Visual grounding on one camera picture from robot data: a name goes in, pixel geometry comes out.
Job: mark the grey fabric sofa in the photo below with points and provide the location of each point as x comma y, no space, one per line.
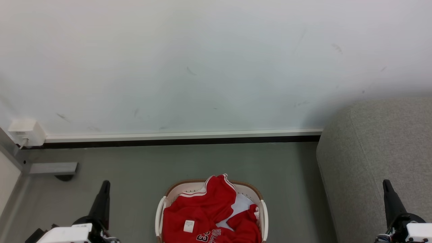
364,152

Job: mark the grey framed white partition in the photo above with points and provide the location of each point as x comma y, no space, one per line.
50,168

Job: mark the white cloth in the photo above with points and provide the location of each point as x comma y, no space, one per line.
241,206

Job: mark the black caster wheel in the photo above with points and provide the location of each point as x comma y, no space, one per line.
64,177

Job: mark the red basketball jersey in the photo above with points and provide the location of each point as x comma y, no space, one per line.
202,212

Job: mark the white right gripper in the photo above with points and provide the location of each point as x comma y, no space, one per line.
416,231

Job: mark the white wall socket box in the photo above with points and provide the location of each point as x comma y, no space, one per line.
25,130

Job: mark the white laundry basket brown rim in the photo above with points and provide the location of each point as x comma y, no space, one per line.
182,189

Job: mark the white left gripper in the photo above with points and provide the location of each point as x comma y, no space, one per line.
67,233

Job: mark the white and black baseboard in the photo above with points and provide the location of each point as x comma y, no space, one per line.
168,136

